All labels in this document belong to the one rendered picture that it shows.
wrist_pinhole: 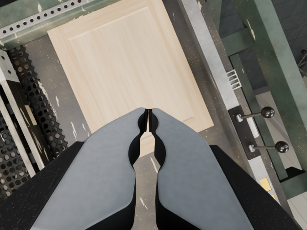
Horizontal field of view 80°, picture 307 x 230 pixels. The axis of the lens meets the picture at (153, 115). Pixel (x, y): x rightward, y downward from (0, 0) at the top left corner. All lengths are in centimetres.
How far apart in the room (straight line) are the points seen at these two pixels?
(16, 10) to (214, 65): 73
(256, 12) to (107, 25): 55
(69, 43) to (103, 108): 27
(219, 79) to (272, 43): 23
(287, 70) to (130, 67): 58
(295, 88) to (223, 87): 26
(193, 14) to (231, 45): 21
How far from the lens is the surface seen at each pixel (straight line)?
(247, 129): 76
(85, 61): 76
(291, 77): 85
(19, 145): 79
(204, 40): 75
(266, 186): 85
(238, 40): 88
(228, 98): 74
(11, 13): 89
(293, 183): 101
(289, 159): 342
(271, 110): 67
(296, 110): 87
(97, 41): 77
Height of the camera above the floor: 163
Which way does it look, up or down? 33 degrees down
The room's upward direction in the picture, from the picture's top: 156 degrees clockwise
